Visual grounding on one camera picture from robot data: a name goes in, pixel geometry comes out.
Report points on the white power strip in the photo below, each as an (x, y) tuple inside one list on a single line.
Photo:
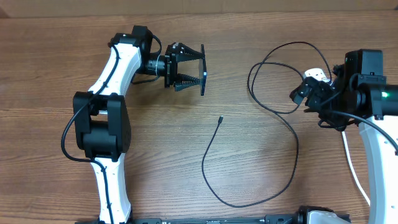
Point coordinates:
[(316, 73)]

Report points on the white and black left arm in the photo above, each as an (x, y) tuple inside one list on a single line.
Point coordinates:
[(100, 117)]

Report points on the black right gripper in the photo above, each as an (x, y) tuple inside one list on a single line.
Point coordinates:
[(300, 91)]

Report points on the Samsung Galaxy smartphone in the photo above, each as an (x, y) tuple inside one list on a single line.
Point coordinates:
[(202, 71)]

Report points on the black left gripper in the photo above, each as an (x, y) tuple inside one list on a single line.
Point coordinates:
[(171, 66)]

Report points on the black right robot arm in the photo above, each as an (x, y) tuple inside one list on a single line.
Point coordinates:
[(360, 95)]

